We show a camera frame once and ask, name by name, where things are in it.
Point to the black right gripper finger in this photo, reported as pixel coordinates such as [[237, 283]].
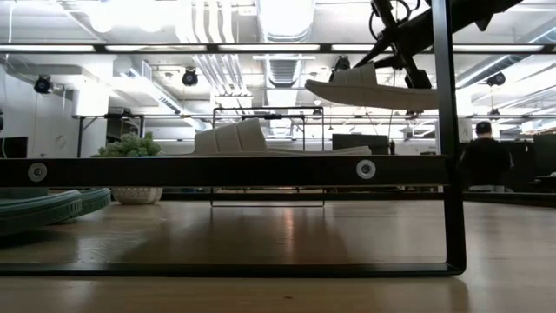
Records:
[[375, 54], [391, 63]]

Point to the grey rubber slide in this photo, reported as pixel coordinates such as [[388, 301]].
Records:
[[369, 95], [234, 137]]

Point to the green rubber slide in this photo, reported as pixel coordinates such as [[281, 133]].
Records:
[[97, 197], [35, 213]]

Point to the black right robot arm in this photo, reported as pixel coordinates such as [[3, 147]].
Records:
[[456, 17]]

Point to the black metal shoe shelf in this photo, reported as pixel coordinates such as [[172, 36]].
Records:
[[217, 171]]

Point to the black ceiling spotlight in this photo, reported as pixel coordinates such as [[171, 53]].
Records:
[[342, 63], [189, 77], [496, 79], [42, 84]]

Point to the black box monitor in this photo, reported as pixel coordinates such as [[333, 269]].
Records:
[[360, 144]]

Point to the person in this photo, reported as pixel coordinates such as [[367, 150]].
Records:
[[486, 161]]

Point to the green plant in white pot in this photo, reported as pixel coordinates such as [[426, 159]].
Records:
[[130, 145]]

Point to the black-legged background table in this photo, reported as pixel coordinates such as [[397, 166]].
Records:
[[108, 116]]

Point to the dark flat screen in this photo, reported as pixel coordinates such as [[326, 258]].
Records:
[[13, 148]]

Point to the silver ceiling air duct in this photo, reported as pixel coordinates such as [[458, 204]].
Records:
[[284, 65]]

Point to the black aluminium rig frame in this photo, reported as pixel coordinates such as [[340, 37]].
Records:
[[391, 195]]

